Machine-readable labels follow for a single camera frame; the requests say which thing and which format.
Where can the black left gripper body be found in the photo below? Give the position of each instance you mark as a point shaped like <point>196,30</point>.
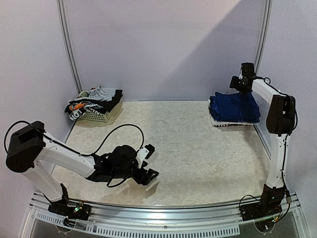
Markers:
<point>140,178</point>

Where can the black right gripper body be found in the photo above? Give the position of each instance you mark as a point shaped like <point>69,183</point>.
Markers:
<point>236,83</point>

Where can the solid blue garment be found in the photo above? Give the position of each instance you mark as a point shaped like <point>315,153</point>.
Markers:
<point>237,107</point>

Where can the blue plaid flannel shirt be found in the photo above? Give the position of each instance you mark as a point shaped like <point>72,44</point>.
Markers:
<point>214,110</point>

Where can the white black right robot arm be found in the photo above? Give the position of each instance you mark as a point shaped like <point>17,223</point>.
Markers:
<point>280,123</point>

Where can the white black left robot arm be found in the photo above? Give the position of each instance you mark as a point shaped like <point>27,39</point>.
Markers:
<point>27,147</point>

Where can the cream perforated laundry basket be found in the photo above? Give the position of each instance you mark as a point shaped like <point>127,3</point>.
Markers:
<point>99,117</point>

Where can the folded red white shirt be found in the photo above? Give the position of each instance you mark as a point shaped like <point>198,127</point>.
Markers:
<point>221,125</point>

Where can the folded white cartoon t-shirt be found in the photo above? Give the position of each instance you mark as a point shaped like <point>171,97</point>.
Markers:
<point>232,123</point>

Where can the black garment in basket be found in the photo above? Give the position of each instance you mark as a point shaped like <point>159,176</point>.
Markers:
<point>109,105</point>

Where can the grey garment in basket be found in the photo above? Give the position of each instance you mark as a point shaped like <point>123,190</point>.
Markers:
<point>98,93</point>

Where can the black white orange printed shirt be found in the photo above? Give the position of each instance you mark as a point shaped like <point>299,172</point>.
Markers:
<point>77,109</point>

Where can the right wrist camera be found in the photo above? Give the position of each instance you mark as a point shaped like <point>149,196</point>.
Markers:
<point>247,70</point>

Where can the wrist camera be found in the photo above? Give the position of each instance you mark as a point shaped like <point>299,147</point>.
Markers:
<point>247,70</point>
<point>124,157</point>

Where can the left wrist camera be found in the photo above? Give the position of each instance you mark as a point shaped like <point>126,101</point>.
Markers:
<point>124,157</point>

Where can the aluminium front rail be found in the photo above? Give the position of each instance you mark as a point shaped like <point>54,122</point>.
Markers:
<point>222,220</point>

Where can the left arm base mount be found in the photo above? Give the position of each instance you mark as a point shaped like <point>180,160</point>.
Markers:
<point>71,210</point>

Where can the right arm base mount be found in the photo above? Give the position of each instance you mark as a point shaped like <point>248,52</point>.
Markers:
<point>268,204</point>

